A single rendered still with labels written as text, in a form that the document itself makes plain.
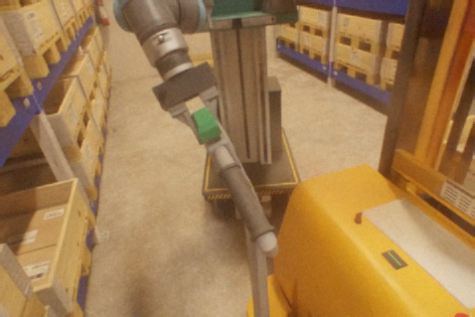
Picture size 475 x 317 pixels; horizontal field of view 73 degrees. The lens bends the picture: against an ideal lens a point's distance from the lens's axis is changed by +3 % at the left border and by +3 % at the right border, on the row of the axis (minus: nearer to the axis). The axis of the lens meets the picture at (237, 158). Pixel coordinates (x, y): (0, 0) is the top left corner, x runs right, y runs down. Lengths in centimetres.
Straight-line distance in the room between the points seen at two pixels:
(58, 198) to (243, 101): 133
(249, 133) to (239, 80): 40
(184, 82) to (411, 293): 76
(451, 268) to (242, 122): 160
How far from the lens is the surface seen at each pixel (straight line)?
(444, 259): 109
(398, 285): 99
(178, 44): 69
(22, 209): 232
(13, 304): 129
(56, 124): 225
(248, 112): 225
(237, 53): 211
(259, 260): 79
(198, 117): 57
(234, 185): 51
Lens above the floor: 165
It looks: 32 degrees down
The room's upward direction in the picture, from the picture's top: 6 degrees counter-clockwise
